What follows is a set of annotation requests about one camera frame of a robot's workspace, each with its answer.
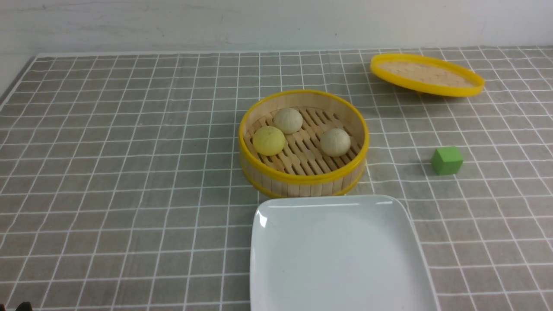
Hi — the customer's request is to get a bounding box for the yellow steamed bun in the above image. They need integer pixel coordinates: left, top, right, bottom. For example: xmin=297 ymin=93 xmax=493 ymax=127
xmin=252 ymin=126 xmax=286 ymax=157

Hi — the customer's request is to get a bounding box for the white steamed bun back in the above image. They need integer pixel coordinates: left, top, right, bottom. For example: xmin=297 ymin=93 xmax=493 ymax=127
xmin=273 ymin=108 xmax=303 ymax=135

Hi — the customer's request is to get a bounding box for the white steamed bun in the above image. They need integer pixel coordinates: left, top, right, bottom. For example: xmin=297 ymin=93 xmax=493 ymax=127
xmin=273 ymin=108 xmax=303 ymax=135
xmin=320 ymin=128 xmax=351 ymax=157

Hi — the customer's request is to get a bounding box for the yellow rimmed bamboo steamer lid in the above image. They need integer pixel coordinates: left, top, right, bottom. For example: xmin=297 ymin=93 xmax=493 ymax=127
xmin=369 ymin=54 xmax=485 ymax=97

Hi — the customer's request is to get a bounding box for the white square plate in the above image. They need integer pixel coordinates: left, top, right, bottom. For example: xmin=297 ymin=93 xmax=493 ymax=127
xmin=249 ymin=195 xmax=440 ymax=311

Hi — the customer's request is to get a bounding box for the yellow rimmed bamboo steamer basket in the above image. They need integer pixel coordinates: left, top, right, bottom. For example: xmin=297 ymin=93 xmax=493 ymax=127
xmin=238 ymin=90 xmax=369 ymax=197

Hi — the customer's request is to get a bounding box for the grey checked tablecloth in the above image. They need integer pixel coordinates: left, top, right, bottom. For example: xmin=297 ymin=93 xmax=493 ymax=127
xmin=0 ymin=47 xmax=553 ymax=311

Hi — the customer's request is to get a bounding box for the green wooden cube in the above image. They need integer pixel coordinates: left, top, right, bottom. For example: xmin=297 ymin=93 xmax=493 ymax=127
xmin=430 ymin=146 xmax=464 ymax=176

